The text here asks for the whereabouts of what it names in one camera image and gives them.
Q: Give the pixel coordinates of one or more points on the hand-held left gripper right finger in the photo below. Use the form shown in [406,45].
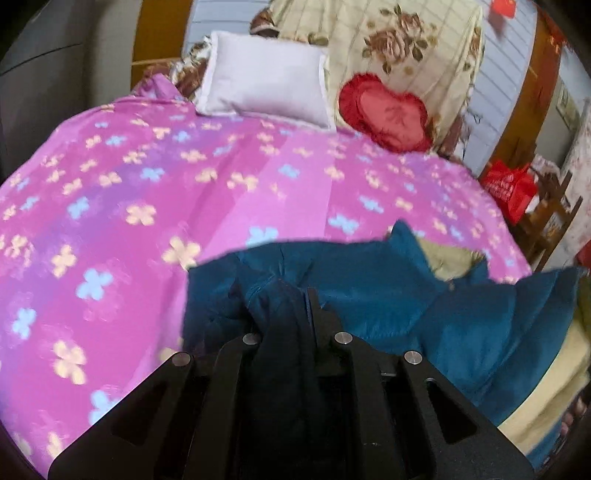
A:
[364,392]

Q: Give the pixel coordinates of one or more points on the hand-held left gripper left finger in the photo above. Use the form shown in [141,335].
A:
[217,392]

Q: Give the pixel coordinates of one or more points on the teal puffer jacket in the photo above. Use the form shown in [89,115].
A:
[378,295]

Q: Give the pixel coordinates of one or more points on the beige bed mattress edge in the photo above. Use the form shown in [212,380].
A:
[549,401]

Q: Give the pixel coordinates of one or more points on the pink floral bed sheet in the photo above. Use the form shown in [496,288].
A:
[161,184]

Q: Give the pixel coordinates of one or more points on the red shopping bag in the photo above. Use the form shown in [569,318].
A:
[510,189]

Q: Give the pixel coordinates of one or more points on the wooden chair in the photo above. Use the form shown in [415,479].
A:
[554,207]

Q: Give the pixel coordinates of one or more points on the red heart cushion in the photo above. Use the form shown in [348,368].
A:
[388,115]

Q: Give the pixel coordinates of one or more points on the white pillow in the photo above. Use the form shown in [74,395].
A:
[263,74]

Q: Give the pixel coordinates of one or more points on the brown wooden door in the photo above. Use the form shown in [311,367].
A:
[526,101]
[159,32]

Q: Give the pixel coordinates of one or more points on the grey refrigerator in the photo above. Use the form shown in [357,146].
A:
[41,92]

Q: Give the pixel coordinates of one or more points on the cream rose-print cloth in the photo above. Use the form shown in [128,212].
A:
[406,41]

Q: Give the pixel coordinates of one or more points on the red knot hanging ornament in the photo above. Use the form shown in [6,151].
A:
[556,44]

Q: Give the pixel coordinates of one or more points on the framed wall picture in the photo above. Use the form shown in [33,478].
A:
[567,102]

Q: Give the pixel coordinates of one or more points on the red paper wall decoration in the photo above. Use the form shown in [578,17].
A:
[504,8]

